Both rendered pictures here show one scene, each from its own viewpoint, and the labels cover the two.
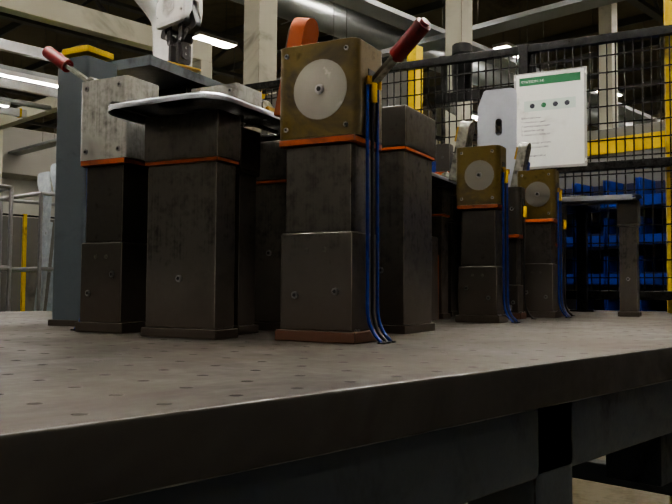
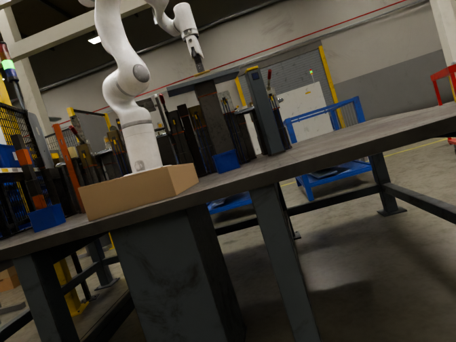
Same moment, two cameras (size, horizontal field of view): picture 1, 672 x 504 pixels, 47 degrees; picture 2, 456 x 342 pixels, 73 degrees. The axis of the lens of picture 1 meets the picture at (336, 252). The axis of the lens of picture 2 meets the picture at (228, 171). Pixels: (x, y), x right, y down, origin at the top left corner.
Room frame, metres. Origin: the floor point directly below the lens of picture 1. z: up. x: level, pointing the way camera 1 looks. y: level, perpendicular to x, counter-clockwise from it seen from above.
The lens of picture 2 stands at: (2.43, 1.59, 0.78)
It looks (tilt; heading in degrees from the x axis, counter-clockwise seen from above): 3 degrees down; 235
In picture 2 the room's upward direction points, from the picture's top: 17 degrees counter-clockwise
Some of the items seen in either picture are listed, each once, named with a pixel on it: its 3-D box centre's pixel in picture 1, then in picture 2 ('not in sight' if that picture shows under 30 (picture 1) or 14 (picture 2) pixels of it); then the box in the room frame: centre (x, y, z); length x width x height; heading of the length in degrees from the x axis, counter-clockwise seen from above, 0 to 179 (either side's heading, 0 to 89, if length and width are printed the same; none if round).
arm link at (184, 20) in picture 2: not in sight; (184, 20); (1.52, 0.31, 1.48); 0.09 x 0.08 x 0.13; 105
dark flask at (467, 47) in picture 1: (462, 70); not in sight; (2.65, -0.43, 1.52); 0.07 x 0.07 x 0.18
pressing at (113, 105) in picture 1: (388, 173); (175, 132); (1.54, -0.10, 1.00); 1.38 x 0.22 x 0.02; 152
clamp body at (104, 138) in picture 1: (110, 208); (276, 120); (1.13, 0.33, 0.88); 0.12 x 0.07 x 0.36; 62
